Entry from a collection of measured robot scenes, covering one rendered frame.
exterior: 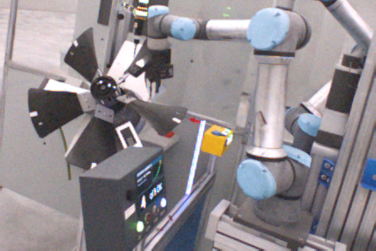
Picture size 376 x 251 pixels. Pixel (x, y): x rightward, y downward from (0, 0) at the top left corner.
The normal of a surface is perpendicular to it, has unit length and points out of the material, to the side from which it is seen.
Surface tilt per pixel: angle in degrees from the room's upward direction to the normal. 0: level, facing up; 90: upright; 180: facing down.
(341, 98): 90
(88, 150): 51
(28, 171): 90
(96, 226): 90
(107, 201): 90
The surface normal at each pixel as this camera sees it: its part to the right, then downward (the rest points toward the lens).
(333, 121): -0.44, 0.12
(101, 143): 0.50, -0.40
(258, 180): -0.73, 0.15
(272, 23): -0.73, -0.11
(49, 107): -0.03, 0.08
